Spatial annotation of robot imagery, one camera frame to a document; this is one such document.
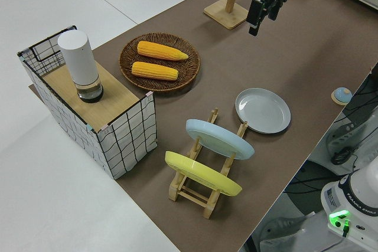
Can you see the light blue plate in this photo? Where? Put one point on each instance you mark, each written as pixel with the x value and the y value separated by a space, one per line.
pixel 218 138

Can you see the wooden mug tree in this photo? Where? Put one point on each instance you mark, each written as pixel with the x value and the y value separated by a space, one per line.
pixel 227 17

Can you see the gray plate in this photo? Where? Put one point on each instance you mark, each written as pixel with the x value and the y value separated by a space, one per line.
pixel 263 110

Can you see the white cylinder device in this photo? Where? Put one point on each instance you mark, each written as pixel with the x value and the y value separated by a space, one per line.
pixel 78 60

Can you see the brown table mat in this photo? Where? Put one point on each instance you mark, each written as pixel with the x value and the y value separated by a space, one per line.
pixel 265 63

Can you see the yellow corn cob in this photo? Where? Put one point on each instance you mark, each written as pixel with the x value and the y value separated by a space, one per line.
pixel 153 70
pixel 159 50

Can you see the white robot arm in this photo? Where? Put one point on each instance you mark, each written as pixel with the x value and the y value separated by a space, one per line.
pixel 363 193

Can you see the blue call bell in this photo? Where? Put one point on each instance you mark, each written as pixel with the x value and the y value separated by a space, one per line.
pixel 341 94

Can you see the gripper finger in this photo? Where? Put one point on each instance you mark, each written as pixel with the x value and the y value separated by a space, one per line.
pixel 274 8
pixel 255 16

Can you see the yellow plate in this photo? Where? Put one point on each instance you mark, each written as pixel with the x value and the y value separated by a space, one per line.
pixel 203 175

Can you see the brown wicker basket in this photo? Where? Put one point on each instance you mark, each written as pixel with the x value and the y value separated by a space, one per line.
pixel 189 66

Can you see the wooden plate rack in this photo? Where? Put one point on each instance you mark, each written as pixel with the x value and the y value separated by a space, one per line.
pixel 174 193

